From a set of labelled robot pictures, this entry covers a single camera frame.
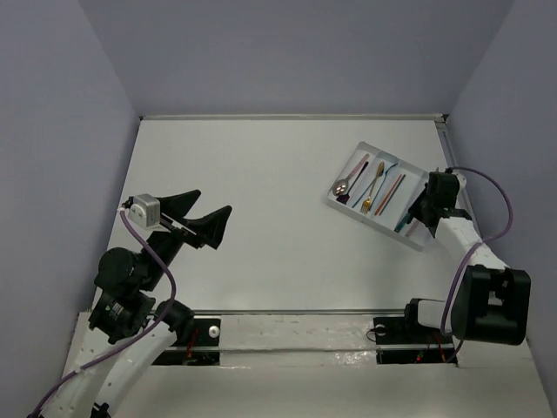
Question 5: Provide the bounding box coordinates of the white divided utensil tray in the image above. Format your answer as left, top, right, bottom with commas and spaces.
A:
325, 142, 430, 251

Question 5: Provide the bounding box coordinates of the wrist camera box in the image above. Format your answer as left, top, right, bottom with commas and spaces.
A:
445, 167, 466, 191
121, 193, 161, 231

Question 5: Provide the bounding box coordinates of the blue fork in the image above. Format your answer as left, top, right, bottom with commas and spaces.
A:
352, 179, 376, 209
371, 163, 399, 207

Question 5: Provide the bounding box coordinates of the purple spoon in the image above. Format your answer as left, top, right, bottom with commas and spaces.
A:
336, 161, 369, 205

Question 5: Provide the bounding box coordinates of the gold fork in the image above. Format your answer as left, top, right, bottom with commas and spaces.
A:
360, 161, 385, 215

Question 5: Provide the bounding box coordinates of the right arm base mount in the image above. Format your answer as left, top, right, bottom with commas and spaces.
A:
366, 316, 456, 365

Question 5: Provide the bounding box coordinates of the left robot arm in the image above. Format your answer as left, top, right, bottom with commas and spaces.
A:
31, 190, 232, 417

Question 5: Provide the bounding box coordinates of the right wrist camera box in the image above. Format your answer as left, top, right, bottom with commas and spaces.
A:
445, 167, 466, 191

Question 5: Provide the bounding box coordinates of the blue chopstick diagonal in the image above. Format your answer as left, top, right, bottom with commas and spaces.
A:
375, 174, 406, 216

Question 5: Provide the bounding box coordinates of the silver knife dark handle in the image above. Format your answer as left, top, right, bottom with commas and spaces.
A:
394, 212, 413, 233

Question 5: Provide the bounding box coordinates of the aluminium frame rail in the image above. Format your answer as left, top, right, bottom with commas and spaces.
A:
139, 113, 446, 123

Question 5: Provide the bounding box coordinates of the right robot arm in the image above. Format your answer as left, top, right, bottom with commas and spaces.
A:
400, 167, 531, 346

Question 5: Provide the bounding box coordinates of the orange chopstick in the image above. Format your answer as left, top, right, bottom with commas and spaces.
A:
374, 174, 404, 216

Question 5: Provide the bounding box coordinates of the silver spoon pink handle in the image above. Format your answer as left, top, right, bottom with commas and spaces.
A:
331, 153, 370, 197

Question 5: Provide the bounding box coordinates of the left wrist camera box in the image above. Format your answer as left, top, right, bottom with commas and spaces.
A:
121, 193, 161, 231

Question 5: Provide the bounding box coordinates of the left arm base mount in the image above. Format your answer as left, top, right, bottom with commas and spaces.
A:
152, 315, 221, 366

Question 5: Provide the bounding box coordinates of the silver knife teal handle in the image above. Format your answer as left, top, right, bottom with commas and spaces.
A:
394, 213, 415, 235

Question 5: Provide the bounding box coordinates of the silver knife pink handle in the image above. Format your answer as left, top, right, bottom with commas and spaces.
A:
405, 220, 422, 238

